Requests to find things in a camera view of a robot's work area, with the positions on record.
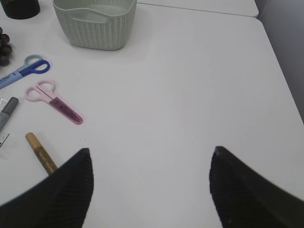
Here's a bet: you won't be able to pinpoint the purple artificial grape bunch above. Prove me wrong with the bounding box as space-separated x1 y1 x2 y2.
0 27 12 67

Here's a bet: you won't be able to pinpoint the gold marker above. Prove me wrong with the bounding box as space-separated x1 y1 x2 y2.
25 132 57 175

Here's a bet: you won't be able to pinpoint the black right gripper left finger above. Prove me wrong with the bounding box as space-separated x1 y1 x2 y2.
0 148 94 228

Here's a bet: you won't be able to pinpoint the silver glitter marker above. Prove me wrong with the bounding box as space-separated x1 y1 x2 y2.
0 97 19 130

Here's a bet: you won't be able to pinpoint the clear plastic ruler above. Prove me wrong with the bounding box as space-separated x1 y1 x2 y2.
0 133 10 147

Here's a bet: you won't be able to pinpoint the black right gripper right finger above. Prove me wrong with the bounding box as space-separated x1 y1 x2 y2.
209 146 304 228

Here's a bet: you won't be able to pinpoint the pink safety scissors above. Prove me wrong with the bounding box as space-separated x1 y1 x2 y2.
25 80 83 125

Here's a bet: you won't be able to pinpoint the blue safety scissors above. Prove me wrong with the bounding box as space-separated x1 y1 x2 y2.
0 54 50 89

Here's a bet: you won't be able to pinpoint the green woven plastic basket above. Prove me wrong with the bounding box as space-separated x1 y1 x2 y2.
53 0 137 50

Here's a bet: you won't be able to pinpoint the black mesh pen cup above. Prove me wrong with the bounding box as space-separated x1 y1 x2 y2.
0 0 40 19

